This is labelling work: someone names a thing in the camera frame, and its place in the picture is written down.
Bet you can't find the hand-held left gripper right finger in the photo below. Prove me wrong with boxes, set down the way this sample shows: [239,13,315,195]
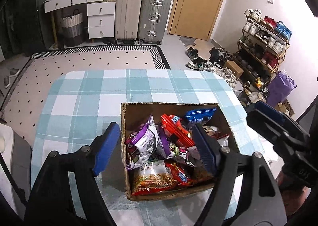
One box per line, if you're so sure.
[191,124,287,226]

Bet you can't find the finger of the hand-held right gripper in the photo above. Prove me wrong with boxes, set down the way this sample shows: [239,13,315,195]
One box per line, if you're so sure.
[246,109,311,157]
[255,101,300,131]

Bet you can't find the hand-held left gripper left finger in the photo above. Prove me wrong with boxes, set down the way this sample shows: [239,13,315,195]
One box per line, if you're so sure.
[23,122,121,226]

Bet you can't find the small red snack packet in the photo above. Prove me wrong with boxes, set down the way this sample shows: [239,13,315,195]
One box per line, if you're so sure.
[216,134,230,147]

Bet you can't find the beige dotted bread packet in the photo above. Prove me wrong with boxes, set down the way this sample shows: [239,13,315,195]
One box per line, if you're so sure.
[202,124,221,139]

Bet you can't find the colourful cartoon snack packet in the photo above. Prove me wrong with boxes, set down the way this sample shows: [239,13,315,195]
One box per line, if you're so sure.
[168,143,199,167]

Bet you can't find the red cone snack bag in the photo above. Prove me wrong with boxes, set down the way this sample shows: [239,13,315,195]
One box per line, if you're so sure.
[165,161,193,188]

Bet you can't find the blue cookie packet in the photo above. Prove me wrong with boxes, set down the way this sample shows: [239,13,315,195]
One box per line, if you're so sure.
[184,108,217,124]

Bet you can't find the purple-edged white snack bag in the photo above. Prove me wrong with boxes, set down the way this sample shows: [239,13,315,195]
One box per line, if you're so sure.
[125,114,159,170]

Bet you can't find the red cookie packet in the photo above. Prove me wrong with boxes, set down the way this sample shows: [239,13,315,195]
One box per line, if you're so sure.
[160,114,197,148]

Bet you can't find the purple grape snack packet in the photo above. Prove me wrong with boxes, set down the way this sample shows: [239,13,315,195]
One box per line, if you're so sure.
[158,129,174,159]

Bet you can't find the white noodle snack bag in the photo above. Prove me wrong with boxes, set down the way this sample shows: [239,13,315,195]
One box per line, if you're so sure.
[131,160,178,196]

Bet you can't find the large printed cardboard box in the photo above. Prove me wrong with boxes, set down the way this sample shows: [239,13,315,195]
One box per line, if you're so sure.
[120,102,240,202]

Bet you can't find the person's right hand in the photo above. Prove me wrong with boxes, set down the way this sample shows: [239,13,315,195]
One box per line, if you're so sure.
[276,171,313,216]

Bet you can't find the open cardboard box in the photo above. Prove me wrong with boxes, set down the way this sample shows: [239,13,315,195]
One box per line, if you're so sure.
[274,99,295,117]

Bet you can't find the purple bag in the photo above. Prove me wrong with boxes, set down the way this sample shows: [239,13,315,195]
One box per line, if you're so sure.
[267,70,297,108]

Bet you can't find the blue checked tablecloth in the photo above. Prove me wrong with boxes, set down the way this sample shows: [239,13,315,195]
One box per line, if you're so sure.
[31,69,270,226]

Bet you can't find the small closed cardboard box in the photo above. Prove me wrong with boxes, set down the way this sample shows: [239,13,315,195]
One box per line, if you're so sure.
[225,60,244,78]

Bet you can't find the shoe rack with shoes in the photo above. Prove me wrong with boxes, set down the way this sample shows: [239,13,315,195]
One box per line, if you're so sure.
[238,8,292,77]

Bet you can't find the pile of scattered shoes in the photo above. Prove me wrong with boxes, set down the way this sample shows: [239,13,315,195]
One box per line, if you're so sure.
[186,46,239,88]

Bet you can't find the patterned rug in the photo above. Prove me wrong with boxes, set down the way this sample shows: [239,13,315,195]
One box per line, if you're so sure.
[0,45,171,139]

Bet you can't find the white side cabinet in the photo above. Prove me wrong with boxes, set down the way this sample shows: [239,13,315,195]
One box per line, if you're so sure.
[0,124,33,216]

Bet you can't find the woven laundry basket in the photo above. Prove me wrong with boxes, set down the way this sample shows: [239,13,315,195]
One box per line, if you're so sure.
[61,9,84,47]

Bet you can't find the white drawer dresser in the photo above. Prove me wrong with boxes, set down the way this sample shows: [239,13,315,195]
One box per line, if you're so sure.
[44,0,117,44]

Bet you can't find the wooden door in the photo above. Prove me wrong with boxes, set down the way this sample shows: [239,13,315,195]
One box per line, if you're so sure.
[168,0,232,41]

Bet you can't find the beige suitcase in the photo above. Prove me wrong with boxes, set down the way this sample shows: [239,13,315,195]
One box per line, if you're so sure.
[114,0,144,44]

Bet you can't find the silver suitcase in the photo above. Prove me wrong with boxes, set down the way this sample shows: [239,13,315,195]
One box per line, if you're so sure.
[137,0,172,45]

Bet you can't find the dark tall cabinet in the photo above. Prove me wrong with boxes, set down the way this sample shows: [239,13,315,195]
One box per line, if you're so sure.
[0,0,38,58]

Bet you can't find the black cable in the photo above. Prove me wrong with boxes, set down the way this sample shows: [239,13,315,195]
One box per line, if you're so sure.
[0,153,28,207]

